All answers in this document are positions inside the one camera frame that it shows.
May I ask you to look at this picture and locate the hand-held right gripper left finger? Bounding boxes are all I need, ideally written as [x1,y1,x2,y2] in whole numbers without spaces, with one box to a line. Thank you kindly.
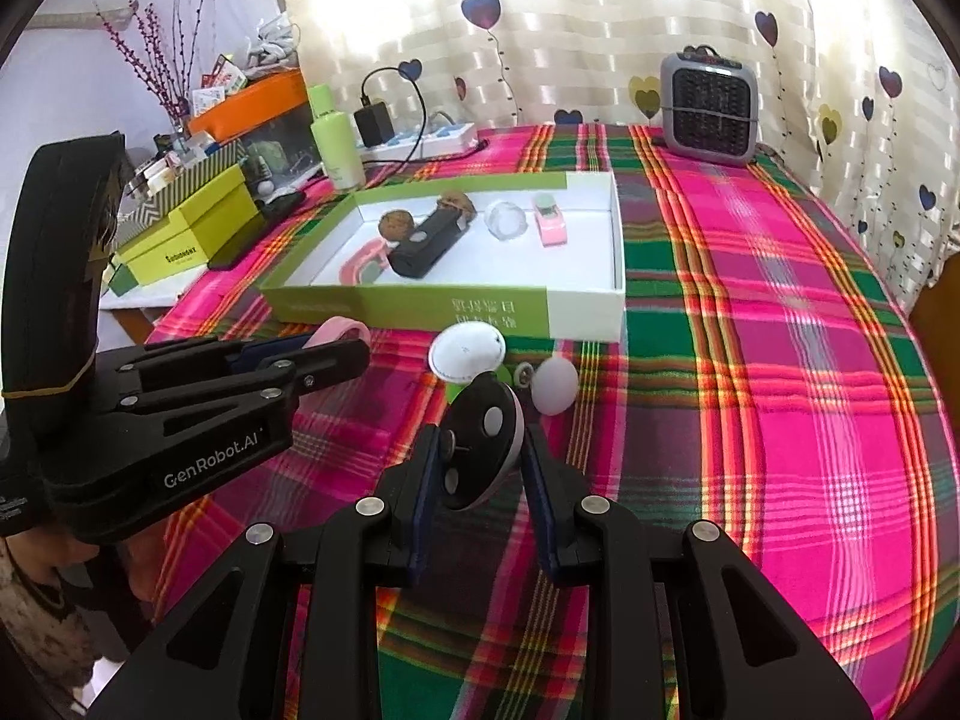
[86,425,443,720]

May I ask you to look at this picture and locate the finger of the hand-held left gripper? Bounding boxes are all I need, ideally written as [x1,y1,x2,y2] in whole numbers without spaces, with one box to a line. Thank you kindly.
[120,339,371,428]
[101,337,316,391]

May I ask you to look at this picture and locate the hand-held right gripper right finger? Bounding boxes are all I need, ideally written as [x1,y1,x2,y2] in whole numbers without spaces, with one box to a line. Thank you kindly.
[523,426,875,720]

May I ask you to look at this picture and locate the black round pink-rimmed device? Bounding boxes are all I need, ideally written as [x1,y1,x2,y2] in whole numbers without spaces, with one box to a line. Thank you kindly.
[437,379,526,511]

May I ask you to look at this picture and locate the black rectangular device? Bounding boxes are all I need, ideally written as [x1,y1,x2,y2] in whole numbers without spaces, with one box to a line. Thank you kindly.
[388,210,460,280]

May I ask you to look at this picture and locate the white green-edged box tray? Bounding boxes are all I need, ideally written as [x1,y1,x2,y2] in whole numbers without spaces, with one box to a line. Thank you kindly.
[259,170,627,337]

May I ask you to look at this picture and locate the pink toy car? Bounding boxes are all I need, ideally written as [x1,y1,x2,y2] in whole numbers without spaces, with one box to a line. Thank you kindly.
[531,193,571,247]

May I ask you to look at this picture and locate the person's left forearm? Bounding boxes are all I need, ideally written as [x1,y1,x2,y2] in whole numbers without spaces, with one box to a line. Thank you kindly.
[56,536,170,665]

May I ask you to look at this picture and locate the white side table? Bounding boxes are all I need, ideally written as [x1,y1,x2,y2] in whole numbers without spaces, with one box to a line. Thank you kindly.
[97,281,200,331]

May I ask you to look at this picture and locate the chevron patterned box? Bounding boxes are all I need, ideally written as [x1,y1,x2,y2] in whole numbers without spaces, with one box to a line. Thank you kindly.
[112,139,248,241]

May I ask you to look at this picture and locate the black smartphone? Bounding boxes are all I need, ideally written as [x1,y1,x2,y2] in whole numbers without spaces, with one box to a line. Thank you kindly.
[208,191,307,271]

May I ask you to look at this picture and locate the white ball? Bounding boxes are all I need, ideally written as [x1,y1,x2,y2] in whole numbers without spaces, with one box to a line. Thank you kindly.
[531,358,580,417]

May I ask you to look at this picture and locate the white round disc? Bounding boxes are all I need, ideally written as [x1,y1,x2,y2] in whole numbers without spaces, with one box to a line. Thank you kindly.
[427,319,507,383]

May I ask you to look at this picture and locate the lime green box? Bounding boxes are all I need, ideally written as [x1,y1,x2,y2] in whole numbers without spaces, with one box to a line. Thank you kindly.
[112,165,260,278]

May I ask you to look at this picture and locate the small cosmetic jars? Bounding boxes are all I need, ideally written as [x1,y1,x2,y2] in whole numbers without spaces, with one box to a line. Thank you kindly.
[135,131,218,188]

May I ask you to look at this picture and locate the light green bottle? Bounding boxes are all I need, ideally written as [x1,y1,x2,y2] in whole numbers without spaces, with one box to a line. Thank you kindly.
[307,85,367,191]

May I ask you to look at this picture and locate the dark glass case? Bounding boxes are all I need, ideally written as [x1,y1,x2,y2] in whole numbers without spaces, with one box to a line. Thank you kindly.
[240,109,316,181]

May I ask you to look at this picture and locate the clear transparent ornament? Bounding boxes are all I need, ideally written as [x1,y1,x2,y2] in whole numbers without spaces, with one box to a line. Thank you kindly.
[485,200,527,241]

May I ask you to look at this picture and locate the dried pink flower branches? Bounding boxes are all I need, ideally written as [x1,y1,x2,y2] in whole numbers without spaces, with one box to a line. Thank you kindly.
[101,0,218,132]

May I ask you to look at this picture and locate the black charger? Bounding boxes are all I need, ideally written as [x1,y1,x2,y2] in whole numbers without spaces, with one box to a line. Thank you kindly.
[354,105,396,147]

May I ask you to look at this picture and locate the white power strip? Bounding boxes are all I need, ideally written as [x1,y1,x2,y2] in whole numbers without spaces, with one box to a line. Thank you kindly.
[358,122,479,162]

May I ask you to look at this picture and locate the orange box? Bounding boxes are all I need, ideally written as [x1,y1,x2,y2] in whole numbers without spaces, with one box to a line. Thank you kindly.
[187,69,310,142]

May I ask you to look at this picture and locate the colorful paper packets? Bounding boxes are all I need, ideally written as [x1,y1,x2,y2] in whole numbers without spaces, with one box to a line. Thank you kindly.
[191,56,248,117]

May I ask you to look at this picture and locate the white bundled bag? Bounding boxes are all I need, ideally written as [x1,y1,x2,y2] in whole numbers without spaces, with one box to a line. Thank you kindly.
[251,11,301,80]

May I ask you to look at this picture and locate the person's patterned clothing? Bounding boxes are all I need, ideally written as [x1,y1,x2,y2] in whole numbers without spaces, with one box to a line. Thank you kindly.
[0,532,102,698]

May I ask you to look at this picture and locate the heart print curtain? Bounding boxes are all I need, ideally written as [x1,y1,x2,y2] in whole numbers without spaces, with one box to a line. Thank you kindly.
[270,0,960,316]

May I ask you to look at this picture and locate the brown wooden furniture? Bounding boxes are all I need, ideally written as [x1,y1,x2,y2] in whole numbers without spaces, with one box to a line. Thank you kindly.
[907,255,960,421]

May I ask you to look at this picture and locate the grey space heater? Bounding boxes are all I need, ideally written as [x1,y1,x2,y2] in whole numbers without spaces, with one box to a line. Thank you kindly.
[658,47,758,167]

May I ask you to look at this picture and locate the black power strip cord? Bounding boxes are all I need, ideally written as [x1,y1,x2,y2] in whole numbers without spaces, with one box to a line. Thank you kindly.
[360,136,488,166]

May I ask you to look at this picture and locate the white wall pipe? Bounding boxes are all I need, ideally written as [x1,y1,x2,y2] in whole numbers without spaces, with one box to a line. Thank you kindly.
[30,6,140,31]

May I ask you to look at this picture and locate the black charger cable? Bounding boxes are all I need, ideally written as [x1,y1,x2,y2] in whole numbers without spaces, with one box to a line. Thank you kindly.
[361,66,430,166]

